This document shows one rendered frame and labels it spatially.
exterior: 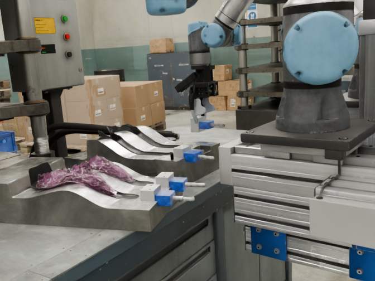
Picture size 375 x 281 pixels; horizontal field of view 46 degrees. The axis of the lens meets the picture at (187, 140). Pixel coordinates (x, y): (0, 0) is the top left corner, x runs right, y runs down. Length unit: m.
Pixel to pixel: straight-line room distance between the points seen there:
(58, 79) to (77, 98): 3.21
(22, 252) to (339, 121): 0.73
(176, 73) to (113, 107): 3.25
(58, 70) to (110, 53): 8.20
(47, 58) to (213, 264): 1.15
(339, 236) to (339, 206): 0.05
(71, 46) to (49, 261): 1.35
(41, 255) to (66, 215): 0.15
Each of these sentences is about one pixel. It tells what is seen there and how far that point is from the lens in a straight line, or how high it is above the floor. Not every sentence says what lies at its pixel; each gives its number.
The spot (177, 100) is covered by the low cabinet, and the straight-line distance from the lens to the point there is 8.60.
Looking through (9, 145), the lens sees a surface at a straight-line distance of 5.17.
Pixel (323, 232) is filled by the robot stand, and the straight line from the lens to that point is 0.81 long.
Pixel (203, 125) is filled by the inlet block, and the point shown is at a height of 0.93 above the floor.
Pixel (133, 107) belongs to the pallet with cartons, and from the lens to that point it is 6.01.
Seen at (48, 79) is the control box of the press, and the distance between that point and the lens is 2.07.
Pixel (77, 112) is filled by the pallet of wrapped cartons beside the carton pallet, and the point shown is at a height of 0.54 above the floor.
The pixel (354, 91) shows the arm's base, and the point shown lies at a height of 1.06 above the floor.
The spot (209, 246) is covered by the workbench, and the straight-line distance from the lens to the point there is 1.52.
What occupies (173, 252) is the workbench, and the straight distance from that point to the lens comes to 1.34.
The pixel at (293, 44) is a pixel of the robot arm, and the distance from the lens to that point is 0.74.
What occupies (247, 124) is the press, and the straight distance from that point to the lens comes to 5.52.
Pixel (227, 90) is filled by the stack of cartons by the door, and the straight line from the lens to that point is 8.15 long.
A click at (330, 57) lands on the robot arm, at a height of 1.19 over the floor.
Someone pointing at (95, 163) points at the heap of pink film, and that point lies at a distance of 1.27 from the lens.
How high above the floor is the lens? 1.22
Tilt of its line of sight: 12 degrees down
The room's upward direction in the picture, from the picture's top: 4 degrees counter-clockwise
